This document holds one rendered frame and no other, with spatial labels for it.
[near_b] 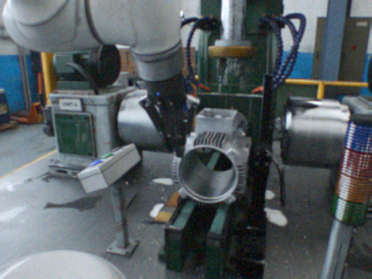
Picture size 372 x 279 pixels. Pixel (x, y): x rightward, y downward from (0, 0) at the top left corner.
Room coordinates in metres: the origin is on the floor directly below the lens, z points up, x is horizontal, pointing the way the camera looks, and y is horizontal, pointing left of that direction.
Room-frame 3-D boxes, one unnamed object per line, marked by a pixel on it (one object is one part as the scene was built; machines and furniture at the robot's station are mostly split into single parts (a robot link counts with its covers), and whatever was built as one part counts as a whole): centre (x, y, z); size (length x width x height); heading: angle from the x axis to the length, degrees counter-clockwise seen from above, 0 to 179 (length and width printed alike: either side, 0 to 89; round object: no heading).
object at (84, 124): (1.19, 0.41, 0.99); 0.35 x 0.31 x 0.37; 74
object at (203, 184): (0.74, -0.08, 1.01); 0.20 x 0.19 x 0.19; 164
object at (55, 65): (1.17, 0.46, 1.16); 0.33 x 0.26 x 0.42; 74
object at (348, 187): (0.42, -0.30, 1.10); 0.06 x 0.06 x 0.04
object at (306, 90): (5.14, -1.99, 0.43); 1.20 x 0.94 x 0.85; 77
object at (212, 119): (0.78, -0.09, 1.11); 0.12 x 0.11 x 0.07; 164
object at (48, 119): (1.13, 0.57, 1.07); 0.08 x 0.07 x 0.20; 164
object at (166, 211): (0.85, 0.05, 0.80); 0.21 x 0.05 x 0.01; 166
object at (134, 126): (1.12, 0.18, 1.04); 0.37 x 0.25 x 0.25; 74
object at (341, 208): (0.42, -0.30, 1.05); 0.06 x 0.06 x 0.04
